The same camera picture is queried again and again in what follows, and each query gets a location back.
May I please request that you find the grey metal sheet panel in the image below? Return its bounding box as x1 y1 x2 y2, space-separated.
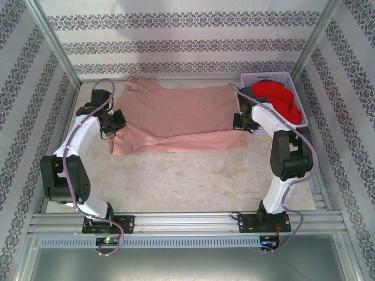
29 248 351 281

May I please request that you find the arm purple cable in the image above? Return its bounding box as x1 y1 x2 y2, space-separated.
228 83 319 254
62 78 125 258

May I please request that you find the dark blue garment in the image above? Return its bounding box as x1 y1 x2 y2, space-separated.
257 77 285 85

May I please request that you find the grey slotted cable duct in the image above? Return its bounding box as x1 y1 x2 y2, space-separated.
39 236 282 249

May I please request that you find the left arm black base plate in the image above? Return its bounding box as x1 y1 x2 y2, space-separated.
81 215 136 235

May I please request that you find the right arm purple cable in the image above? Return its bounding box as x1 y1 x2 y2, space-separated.
228 83 319 254

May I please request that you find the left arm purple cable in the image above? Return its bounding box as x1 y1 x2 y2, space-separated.
62 78 125 258

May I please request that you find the aluminium corner post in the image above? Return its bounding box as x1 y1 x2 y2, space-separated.
291 0 343 81
28 0 83 85

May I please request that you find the pink t-shirt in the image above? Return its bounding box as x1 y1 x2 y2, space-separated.
111 77 248 156

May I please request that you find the aluminium frame bar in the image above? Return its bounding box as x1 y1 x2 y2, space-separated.
77 76 295 84
39 81 81 214
294 78 335 213

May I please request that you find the aluminium frame leg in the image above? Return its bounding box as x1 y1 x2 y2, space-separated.
336 232 363 281
16 232 40 281

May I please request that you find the lavender plastic basket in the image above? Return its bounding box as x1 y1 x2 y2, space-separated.
240 71 309 136

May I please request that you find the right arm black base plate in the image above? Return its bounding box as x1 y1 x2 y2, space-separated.
237 213 293 234

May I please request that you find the aluminium mounting rail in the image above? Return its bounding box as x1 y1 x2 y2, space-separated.
28 212 345 235

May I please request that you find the red garment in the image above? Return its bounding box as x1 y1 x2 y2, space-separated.
252 81 303 125

